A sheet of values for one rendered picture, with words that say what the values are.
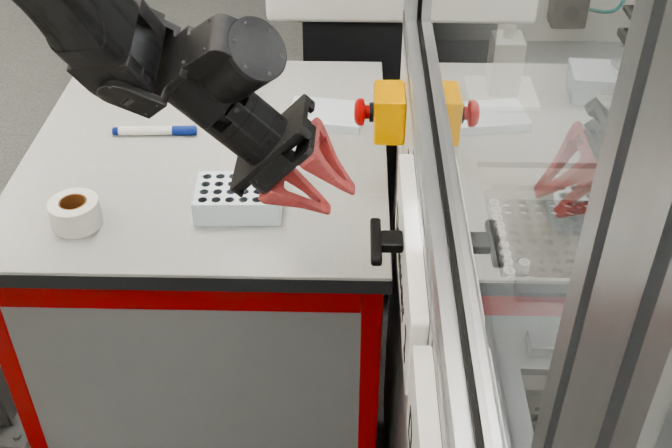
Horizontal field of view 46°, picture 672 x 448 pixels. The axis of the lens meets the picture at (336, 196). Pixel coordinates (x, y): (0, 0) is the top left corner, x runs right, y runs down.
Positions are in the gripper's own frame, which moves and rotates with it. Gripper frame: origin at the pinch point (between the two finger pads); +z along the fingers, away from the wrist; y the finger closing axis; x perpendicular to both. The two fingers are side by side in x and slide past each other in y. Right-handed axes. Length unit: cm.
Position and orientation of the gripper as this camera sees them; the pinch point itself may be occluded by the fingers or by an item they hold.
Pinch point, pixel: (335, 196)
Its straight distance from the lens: 79.9
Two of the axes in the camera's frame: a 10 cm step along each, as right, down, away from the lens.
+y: 7.0, -5.6, -4.5
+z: 7.2, 5.7, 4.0
